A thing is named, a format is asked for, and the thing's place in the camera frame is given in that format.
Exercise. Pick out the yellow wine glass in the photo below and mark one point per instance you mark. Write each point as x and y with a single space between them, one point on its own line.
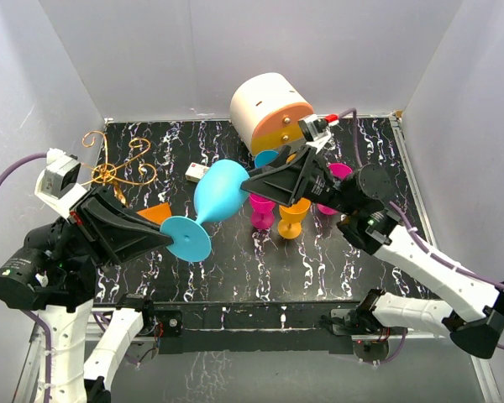
292 158
290 225

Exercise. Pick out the blue wine glass back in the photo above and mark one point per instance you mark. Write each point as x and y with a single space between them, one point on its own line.
217 197

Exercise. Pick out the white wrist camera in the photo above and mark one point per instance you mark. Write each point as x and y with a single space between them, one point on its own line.
317 130
57 185

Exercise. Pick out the white round drawer cabinet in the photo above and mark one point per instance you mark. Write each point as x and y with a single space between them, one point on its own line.
265 111

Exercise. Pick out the blue wine glass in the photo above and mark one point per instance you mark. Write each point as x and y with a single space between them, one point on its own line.
217 197
265 157

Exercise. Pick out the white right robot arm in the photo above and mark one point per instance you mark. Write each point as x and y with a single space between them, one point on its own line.
468 309

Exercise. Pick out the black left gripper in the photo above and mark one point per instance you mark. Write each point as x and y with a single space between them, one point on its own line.
122 234

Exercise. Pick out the blue wine glass front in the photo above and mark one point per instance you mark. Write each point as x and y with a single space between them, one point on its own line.
265 157

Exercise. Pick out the pink wine glass front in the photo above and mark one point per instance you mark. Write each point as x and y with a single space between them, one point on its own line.
340 171

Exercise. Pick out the small white cardboard box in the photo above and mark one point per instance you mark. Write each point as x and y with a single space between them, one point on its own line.
195 172

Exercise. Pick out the orange wooden rack base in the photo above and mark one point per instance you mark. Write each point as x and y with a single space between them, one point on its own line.
156 214

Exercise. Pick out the gold wire glass rack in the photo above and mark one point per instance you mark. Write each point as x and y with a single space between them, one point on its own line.
107 173

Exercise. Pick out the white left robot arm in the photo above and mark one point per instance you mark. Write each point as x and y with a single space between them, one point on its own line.
65 376

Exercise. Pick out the pink wine glass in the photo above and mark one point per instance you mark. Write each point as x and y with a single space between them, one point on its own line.
262 216
340 171

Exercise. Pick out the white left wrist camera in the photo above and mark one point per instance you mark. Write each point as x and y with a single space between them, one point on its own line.
57 185

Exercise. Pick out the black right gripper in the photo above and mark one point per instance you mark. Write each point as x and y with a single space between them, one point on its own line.
282 182

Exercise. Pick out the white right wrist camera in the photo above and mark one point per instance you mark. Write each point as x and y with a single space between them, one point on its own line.
317 130

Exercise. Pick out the black front mounting rail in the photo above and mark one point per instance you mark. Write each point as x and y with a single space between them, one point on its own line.
266 326

